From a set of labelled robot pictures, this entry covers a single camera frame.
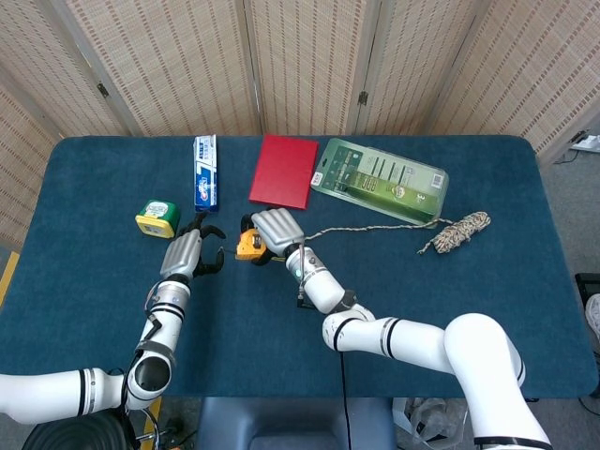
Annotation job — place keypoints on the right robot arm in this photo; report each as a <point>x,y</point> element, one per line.
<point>483,356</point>

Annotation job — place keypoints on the yellow green square box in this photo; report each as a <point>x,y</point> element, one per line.
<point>157,218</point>

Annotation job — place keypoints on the woven folding screen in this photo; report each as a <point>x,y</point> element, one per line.
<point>178,61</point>

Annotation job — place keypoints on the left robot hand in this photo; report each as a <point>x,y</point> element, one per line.
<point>183,253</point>

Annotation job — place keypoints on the red notebook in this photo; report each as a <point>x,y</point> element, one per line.
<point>281,173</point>

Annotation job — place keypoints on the blue white toothpaste box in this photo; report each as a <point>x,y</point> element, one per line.
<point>206,178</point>

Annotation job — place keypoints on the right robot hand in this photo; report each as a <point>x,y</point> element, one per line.
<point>279,229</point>

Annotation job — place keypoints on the blue table cloth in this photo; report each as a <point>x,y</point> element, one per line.
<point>262,328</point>

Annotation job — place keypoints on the dark metal screen hinge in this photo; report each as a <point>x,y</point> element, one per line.
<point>102,90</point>
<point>362,97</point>

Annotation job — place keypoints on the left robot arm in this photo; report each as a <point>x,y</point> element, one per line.
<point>159,328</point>

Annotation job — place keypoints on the white power strip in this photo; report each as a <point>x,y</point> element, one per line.
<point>588,143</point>

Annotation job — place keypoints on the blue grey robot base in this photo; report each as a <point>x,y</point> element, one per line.
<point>281,422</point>

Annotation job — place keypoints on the green blister pack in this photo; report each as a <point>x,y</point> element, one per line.
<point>375,178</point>

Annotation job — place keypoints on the clear plastic bag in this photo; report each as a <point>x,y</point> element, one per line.
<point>431,417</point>

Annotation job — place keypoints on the white shoe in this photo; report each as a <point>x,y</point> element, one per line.
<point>594,314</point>

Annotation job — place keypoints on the yellow tape measure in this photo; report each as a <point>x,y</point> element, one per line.
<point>246,244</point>

